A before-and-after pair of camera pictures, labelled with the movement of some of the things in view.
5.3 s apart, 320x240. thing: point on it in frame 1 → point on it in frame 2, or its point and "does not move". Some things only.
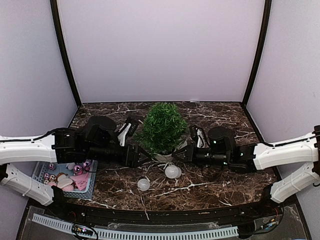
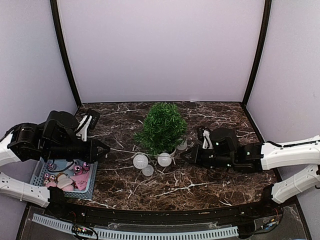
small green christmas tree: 162,129 does not move
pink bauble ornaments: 78,170 does not move
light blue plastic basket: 76,179 does not move
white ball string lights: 172,171 → 140,161
